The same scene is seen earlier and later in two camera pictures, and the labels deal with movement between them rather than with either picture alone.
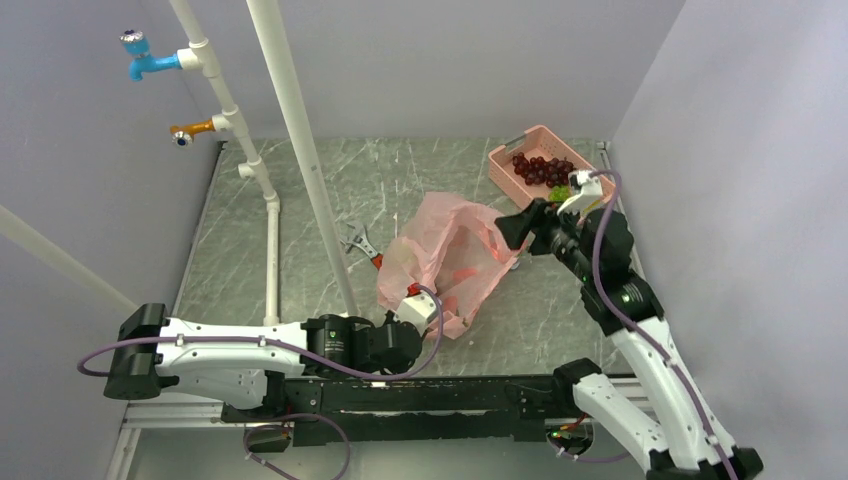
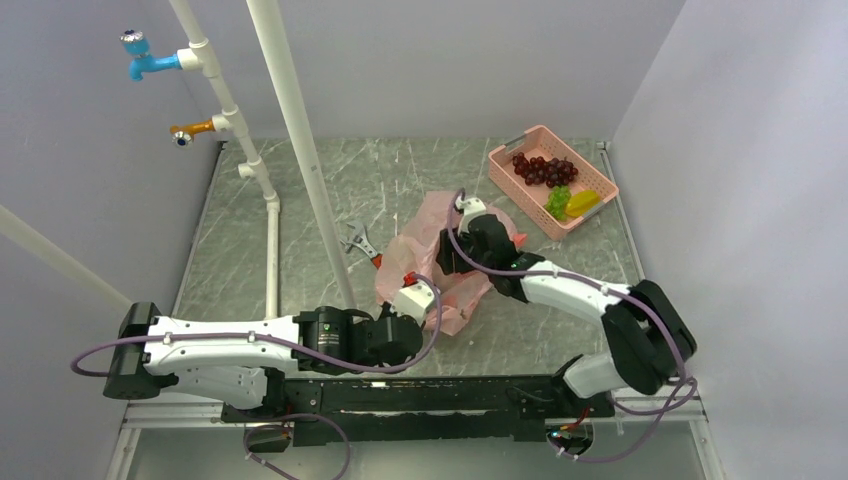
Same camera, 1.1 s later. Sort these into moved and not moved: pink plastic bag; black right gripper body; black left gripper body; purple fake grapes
Moved: black right gripper body
Not moved: pink plastic bag; purple fake grapes; black left gripper body
